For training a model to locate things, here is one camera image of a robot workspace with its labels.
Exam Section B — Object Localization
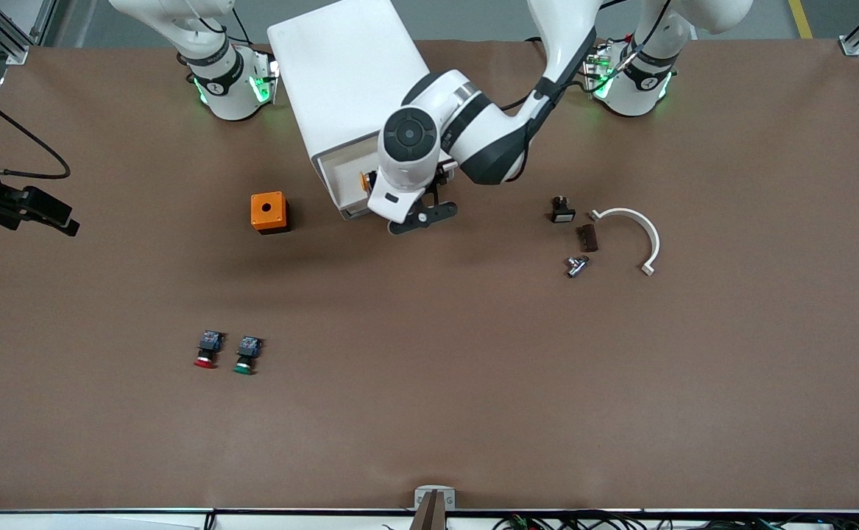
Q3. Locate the brown wedge strip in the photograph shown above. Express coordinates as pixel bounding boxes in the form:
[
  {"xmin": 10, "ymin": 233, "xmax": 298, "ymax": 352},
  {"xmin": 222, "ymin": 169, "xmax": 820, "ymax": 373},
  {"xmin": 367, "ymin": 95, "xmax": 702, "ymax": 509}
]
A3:
[{"xmin": 409, "ymin": 492, "xmax": 448, "ymax": 530}]

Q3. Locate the white curved plastic bracket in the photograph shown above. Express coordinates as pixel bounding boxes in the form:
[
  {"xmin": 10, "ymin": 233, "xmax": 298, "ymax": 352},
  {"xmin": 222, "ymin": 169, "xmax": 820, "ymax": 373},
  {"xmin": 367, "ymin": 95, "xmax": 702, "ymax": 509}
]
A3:
[{"xmin": 589, "ymin": 208, "xmax": 661, "ymax": 277}]

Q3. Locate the orange button enclosure box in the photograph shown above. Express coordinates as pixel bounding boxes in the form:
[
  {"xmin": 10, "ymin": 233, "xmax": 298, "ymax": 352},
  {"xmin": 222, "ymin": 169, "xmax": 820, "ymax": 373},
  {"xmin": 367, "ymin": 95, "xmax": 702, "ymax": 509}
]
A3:
[{"xmin": 250, "ymin": 191, "xmax": 290, "ymax": 235}]

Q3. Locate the green push button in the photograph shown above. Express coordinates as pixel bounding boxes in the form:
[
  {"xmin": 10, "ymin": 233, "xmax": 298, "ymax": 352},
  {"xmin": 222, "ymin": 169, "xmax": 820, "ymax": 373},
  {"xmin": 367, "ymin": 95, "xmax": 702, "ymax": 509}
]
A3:
[{"xmin": 233, "ymin": 336, "xmax": 264, "ymax": 375}]

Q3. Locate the grey metal clamp bracket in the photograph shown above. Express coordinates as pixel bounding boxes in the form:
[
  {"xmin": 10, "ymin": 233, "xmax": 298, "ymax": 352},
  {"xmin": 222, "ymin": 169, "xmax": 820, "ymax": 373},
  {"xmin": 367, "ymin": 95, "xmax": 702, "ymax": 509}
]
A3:
[{"xmin": 414, "ymin": 485, "xmax": 456, "ymax": 530}]

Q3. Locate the white table edge rail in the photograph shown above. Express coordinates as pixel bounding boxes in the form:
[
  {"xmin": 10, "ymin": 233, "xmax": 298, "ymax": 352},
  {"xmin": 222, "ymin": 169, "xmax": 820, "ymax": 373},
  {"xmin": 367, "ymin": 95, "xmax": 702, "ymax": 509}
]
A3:
[{"xmin": 0, "ymin": 506, "xmax": 859, "ymax": 530}]

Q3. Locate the red push button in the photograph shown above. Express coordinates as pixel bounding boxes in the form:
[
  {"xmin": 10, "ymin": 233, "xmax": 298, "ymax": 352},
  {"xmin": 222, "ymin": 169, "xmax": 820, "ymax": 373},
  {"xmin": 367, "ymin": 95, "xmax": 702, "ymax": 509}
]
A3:
[{"xmin": 194, "ymin": 331, "xmax": 225, "ymax": 370}]

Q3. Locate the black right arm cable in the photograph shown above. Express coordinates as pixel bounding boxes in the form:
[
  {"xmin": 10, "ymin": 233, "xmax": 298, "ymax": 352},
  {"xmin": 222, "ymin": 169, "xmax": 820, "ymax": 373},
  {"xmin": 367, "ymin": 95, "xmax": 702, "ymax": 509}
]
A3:
[{"xmin": 0, "ymin": 77, "xmax": 71, "ymax": 180}]

